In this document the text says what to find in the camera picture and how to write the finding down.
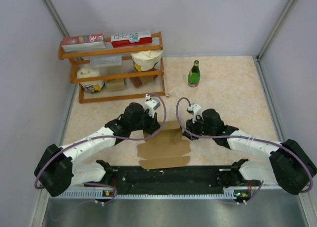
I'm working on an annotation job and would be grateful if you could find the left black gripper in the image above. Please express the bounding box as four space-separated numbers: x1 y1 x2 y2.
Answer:
130 109 161 135

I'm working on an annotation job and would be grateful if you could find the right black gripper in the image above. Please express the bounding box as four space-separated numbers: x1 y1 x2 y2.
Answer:
182 114 215 141

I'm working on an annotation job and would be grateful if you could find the brown cardboard box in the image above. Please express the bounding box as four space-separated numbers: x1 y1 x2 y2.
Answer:
137 121 191 170

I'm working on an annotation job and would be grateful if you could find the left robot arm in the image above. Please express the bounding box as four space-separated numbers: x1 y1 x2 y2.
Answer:
34 99 160 197

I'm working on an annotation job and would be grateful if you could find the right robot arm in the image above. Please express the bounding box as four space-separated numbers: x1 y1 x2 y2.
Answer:
183 104 317 195

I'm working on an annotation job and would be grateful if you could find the clear plastic box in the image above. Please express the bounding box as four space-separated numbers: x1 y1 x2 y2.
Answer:
89 55 122 68

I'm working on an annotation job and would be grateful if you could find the brown block on shelf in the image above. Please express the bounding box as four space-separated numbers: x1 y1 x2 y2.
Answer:
130 75 157 88

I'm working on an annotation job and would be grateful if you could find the tan block on shelf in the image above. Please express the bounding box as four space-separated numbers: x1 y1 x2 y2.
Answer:
105 78 126 91

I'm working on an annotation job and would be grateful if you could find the green glass bottle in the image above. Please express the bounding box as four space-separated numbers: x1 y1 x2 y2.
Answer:
188 60 201 87

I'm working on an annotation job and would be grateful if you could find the white bag upper shelf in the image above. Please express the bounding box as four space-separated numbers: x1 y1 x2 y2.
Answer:
131 50 163 72

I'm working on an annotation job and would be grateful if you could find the white bag shelf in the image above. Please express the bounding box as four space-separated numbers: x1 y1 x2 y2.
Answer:
76 64 106 94
131 50 163 72

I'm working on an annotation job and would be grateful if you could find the white bag lower shelf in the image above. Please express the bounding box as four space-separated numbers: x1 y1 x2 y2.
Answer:
76 64 106 94

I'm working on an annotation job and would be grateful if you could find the red white carton right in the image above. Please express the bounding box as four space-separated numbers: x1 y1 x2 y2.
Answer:
110 31 153 48

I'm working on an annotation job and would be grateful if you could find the red white carton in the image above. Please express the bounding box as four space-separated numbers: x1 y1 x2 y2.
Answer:
110 31 153 48
61 34 106 52

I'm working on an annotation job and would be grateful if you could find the red white carton left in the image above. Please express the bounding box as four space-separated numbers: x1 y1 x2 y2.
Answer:
61 34 106 52

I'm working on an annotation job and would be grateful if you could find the orange wooden shelf rack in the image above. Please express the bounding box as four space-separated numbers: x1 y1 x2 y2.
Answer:
58 32 166 96

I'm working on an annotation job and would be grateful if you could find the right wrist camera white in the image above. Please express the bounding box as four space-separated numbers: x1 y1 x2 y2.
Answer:
187 103 202 123

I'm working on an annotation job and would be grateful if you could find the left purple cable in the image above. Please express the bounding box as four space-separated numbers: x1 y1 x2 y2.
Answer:
34 93 167 205

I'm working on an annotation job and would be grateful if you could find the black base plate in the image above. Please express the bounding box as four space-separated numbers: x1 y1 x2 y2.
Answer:
84 165 262 195

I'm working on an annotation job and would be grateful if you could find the grey slotted cable duct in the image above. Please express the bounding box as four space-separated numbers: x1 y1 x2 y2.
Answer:
55 188 249 200

